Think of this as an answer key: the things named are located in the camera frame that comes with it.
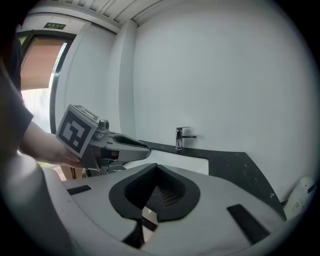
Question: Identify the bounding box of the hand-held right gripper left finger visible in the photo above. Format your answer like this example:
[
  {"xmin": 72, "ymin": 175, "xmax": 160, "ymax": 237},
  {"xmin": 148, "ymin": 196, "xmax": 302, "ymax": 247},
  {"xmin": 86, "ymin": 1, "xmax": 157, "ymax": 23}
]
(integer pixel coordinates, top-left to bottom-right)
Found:
[{"xmin": 61, "ymin": 162, "xmax": 159, "ymax": 243}]

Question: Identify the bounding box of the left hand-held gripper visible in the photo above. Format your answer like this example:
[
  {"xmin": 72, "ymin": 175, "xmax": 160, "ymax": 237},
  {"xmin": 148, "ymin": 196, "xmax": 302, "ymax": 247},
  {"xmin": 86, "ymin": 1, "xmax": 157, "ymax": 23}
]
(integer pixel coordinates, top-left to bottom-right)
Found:
[{"xmin": 55, "ymin": 104, "xmax": 153, "ymax": 176}]

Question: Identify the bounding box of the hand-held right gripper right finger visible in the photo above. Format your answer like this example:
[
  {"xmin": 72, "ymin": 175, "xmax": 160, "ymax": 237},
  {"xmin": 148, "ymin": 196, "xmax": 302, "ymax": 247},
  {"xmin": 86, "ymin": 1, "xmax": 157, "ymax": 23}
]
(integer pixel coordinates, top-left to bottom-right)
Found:
[{"xmin": 140, "ymin": 164, "xmax": 286, "ymax": 254}]

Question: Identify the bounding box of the person's left forearm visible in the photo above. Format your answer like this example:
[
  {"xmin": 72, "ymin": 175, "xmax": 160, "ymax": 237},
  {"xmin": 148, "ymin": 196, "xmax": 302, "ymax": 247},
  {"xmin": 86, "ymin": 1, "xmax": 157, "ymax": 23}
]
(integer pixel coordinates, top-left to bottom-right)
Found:
[{"xmin": 18, "ymin": 119, "xmax": 85, "ymax": 169}]

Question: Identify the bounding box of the black marble vanity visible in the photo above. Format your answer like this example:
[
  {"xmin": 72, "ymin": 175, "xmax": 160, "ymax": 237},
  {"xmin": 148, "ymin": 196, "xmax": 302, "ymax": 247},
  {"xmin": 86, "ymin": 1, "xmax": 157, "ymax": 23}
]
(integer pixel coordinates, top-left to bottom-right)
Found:
[{"xmin": 139, "ymin": 139, "xmax": 287, "ymax": 221}]

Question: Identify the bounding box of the brown cardboard sheet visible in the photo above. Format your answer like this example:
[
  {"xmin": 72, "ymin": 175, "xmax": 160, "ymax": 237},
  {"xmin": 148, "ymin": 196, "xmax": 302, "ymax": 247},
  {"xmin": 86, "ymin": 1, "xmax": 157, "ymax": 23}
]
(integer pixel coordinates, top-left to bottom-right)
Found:
[{"xmin": 59, "ymin": 165, "xmax": 85, "ymax": 181}]

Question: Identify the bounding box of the chrome faucet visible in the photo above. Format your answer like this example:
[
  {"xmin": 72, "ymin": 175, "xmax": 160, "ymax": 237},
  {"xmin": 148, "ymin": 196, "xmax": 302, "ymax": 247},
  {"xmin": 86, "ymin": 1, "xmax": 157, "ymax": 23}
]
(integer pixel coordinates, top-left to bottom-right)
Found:
[{"xmin": 175, "ymin": 126, "xmax": 198, "ymax": 152}]

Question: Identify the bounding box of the white toilet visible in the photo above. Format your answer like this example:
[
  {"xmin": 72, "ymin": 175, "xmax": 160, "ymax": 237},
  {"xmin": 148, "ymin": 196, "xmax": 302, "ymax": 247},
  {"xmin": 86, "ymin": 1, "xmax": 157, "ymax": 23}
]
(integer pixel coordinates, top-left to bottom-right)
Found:
[{"xmin": 283, "ymin": 176, "xmax": 317, "ymax": 221}]

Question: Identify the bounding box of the person's black shirt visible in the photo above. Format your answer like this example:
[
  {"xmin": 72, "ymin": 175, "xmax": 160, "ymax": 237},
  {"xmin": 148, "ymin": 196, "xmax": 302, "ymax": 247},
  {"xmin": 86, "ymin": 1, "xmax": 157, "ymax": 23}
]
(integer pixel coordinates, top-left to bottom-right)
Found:
[{"xmin": 0, "ymin": 32, "xmax": 35, "ymax": 157}]

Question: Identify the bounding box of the green exit sign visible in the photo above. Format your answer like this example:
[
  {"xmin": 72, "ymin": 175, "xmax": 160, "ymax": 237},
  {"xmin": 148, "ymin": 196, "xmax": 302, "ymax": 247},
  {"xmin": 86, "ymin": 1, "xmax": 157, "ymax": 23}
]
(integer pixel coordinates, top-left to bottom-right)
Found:
[{"xmin": 42, "ymin": 21, "xmax": 67, "ymax": 30}]

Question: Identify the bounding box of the dark glass door frame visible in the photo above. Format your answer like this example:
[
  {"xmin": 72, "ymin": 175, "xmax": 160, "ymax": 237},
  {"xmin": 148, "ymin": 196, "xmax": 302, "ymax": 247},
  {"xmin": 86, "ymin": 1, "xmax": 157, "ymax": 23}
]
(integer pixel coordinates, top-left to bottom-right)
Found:
[{"xmin": 16, "ymin": 29, "xmax": 77, "ymax": 136}]

